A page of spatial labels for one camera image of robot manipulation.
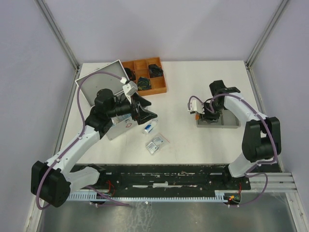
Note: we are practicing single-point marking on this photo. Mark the grey metal first aid box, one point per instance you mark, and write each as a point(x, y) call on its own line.
point(92, 79)

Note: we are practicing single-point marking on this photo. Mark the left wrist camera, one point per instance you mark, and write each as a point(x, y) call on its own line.
point(129, 88)

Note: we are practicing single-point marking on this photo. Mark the wooden compartment tray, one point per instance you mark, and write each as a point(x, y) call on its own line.
point(142, 72)

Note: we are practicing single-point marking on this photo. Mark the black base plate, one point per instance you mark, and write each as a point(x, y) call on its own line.
point(155, 181)

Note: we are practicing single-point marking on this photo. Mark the alcohol wipe packets bag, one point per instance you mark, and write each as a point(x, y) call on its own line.
point(156, 144)

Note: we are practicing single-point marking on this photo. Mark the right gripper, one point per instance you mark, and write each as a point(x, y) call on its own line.
point(208, 118)

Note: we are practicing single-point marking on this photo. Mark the grey plastic divider tray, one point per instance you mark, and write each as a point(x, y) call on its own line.
point(226, 120)

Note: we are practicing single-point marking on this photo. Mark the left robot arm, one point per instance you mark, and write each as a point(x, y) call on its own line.
point(53, 181)

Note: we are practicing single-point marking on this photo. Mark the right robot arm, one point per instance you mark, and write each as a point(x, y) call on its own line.
point(261, 143)

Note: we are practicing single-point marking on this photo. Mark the blue cotton swab bag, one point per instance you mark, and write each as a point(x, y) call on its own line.
point(118, 119)

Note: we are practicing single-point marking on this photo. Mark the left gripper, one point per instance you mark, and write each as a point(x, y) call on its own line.
point(142, 116)

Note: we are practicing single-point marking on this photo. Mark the white blue bandage roll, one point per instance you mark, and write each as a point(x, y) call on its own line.
point(150, 126)

